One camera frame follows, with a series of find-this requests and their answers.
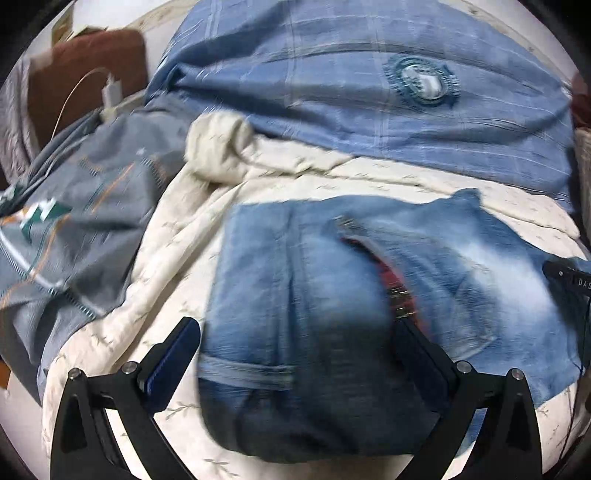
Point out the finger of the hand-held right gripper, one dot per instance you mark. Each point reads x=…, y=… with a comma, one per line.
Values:
x=558, y=274

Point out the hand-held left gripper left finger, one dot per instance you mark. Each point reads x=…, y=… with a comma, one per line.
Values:
x=173, y=350

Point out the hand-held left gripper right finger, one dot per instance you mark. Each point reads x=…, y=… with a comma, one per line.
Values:
x=418, y=353

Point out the blue denim pants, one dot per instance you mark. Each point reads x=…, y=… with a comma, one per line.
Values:
x=300, y=277

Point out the cream leaf-print bedsheet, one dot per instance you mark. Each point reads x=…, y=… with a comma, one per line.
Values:
x=175, y=258

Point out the grey patterned duvet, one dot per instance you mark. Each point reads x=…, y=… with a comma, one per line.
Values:
x=92, y=207

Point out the white phone charger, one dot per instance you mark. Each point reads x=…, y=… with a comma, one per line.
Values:
x=112, y=94

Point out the pale striped cloth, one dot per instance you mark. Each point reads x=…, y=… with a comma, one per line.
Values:
x=18, y=120

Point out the blue plaid quilt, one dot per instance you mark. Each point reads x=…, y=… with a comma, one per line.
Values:
x=323, y=69

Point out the brown headboard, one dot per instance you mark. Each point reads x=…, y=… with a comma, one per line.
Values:
x=92, y=60

